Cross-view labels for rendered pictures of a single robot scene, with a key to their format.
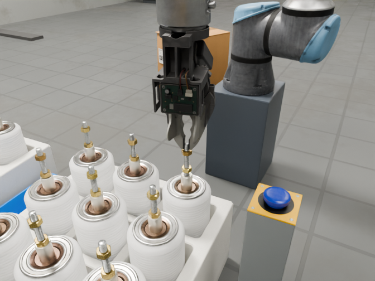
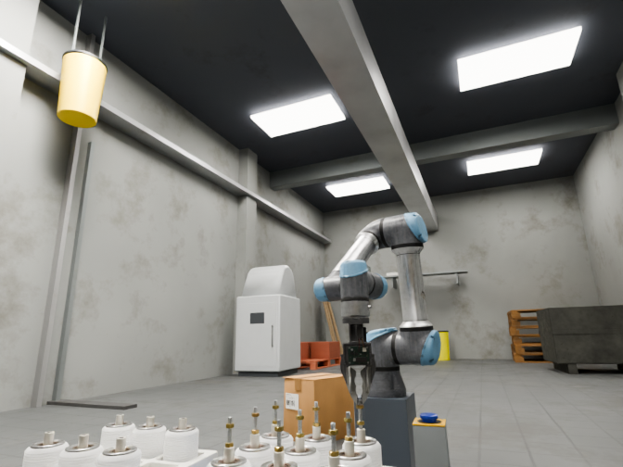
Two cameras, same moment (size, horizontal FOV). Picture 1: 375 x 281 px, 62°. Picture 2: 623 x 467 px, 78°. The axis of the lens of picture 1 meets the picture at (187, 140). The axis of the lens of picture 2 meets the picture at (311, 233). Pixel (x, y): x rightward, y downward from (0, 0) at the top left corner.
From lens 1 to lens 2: 0.64 m
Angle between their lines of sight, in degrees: 46
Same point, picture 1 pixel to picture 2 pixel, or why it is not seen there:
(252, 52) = (385, 361)
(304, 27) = (417, 337)
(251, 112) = (393, 411)
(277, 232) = (436, 436)
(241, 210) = not seen: outside the picture
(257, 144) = (404, 444)
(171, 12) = (351, 309)
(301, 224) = not seen: outside the picture
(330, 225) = not seen: outside the picture
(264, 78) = (397, 383)
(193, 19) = (362, 311)
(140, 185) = (324, 445)
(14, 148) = (193, 447)
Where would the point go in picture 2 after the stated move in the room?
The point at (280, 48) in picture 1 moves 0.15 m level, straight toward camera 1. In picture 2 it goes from (405, 355) to (407, 358)
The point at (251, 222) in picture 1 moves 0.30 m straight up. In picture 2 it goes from (417, 435) to (406, 298)
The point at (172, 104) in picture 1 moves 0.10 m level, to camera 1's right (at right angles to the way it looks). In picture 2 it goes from (354, 358) to (394, 357)
